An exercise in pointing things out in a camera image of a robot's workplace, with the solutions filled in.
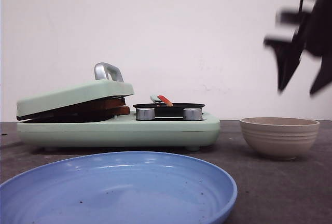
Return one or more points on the left silver control knob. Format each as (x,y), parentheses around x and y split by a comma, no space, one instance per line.
(145,113)

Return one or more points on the right silver control knob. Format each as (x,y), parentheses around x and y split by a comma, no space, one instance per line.
(192,114)

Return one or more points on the orange toy shrimp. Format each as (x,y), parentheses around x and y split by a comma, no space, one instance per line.
(165,100)

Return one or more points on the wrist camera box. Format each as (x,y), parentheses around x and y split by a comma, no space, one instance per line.
(298,20)

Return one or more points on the breakfast maker hinged lid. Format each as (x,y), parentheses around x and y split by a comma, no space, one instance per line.
(108,83)

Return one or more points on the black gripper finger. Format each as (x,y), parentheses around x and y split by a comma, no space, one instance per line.
(288,58)
(323,77)

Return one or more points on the blue round plate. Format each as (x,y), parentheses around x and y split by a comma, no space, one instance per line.
(120,187)

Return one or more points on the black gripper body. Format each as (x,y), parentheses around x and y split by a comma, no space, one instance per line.
(317,31)

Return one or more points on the mint green breakfast maker base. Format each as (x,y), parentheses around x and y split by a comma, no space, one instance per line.
(123,131)

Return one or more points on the black round frying pan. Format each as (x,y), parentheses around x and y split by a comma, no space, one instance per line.
(161,110)

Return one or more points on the silver control knob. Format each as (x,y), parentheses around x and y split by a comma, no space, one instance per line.
(192,114)
(145,113)

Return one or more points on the white bread slice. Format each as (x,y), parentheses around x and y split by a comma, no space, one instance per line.
(121,110)
(114,103)

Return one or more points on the beige ribbed bowl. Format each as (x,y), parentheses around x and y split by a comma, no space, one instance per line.
(279,137)

